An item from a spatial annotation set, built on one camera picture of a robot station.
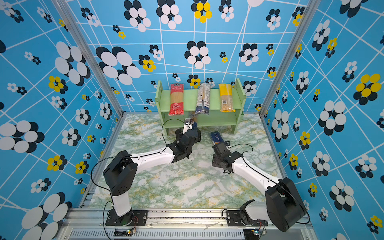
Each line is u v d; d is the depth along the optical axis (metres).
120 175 0.48
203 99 0.86
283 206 0.41
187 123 0.72
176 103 0.83
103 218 0.72
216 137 1.02
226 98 0.87
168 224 0.72
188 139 0.66
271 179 0.45
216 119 0.98
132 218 0.72
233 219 0.72
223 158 0.63
